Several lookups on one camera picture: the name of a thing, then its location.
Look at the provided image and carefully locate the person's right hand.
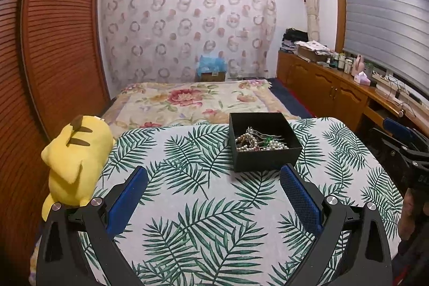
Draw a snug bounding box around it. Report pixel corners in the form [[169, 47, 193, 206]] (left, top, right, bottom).
[[400, 187, 420, 240]]

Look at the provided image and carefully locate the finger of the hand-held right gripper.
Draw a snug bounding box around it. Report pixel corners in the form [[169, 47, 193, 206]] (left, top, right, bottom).
[[368, 127, 429, 170], [383, 117, 429, 153]]

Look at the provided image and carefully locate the ring pattern curtain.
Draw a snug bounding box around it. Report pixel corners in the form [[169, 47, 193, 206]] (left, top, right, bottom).
[[98, 0, 278, 88]]

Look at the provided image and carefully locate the floral blanket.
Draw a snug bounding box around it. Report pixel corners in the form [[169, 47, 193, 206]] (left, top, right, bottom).
[[100, 79, 299, 140]]

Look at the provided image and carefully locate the wooden louvre wardrobe door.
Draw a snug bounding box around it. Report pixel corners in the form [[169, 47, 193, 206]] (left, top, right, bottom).
[[0, 0, 112, 275]]

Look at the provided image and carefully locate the silver hairpin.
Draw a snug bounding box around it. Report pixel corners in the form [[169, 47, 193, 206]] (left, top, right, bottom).
[[246, 127, 286, 141]]

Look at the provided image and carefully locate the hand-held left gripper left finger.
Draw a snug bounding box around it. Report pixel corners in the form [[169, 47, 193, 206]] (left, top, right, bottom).
[[35, 166, 149, 286]]

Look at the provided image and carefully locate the small cardboard box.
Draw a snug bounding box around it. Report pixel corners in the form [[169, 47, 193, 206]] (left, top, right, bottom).
[[201, 71, 226, 83]]

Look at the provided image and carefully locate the grey window blind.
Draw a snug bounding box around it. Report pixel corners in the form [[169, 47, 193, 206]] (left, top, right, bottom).
[[338, 0, 429, 87]]

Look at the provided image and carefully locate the pink tissue pack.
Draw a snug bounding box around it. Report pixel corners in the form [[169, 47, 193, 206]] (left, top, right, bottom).
[[354, 71, 372, 86]]

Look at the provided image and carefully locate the dark blue mat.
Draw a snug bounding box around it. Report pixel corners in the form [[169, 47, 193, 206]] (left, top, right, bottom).
[[267, 77, 316, 120]]

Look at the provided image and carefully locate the pink bottle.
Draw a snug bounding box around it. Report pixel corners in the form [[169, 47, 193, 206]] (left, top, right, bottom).
[[351, 54, 367, 76]]

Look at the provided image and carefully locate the wooden cabinet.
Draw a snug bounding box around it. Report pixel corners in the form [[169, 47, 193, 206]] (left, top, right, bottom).
[[276, 49, 429, 140]]

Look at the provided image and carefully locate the yellow plush toy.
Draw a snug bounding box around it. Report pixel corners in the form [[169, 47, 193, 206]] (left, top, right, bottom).
[[40, 115, 117, 224]]

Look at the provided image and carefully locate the group of small bottles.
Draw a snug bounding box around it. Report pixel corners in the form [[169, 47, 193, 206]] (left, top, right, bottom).
[[331, 51, 354, 74]]

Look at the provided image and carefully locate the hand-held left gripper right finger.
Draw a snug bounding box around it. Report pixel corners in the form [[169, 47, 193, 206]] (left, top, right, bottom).
[[280, 164, 394, 286]]

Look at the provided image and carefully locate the cardboard box with papers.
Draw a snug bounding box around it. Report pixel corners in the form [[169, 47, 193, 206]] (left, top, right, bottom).
[[294, 40, 333, 63]]

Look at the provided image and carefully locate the white power strip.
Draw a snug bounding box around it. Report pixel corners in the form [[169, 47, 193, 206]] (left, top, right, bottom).
[[375, 74, 403, 99]]

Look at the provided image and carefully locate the stack of dark clothes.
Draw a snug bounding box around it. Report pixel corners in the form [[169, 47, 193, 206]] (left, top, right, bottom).
[[281, 27, 309, 53]]

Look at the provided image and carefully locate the green leaf print tablecloth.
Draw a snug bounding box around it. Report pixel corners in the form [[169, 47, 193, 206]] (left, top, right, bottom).
[[29, 117, 405, 286]]

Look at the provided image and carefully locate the black cardboard box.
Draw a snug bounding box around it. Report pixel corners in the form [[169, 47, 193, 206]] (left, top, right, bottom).
[[228, 112, 302, 173]]

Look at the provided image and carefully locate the blue plastic bag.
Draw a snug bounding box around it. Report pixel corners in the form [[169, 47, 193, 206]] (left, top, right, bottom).
[[197, 54, 229, 76]]

